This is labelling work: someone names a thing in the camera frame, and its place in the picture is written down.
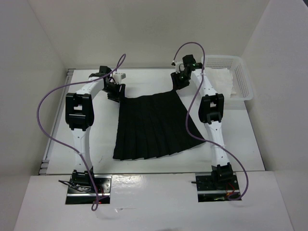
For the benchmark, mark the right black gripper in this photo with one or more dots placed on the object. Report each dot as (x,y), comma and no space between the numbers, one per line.
(176,83)

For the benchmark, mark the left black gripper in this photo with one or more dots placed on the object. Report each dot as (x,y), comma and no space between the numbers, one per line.
(118,96)

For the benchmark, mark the black pleated skirt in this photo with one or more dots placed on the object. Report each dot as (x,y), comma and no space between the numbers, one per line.
(154,126)

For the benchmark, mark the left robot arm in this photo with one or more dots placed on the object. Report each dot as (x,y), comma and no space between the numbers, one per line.
(79,116)

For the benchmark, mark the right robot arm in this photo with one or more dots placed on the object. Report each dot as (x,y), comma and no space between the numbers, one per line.
(210,113)

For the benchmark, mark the white cloth in basket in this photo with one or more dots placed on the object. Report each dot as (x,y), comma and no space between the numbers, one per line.
(221,80)

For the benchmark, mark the white plastic basket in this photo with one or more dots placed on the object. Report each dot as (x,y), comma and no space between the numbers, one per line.
(241,82)

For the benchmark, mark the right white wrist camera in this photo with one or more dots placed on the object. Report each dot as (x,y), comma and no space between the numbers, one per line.
(179,66)

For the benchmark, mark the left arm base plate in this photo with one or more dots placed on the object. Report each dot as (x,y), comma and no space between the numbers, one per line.
(81,194)

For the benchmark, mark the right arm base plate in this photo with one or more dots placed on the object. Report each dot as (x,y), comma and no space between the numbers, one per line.
(209,191)

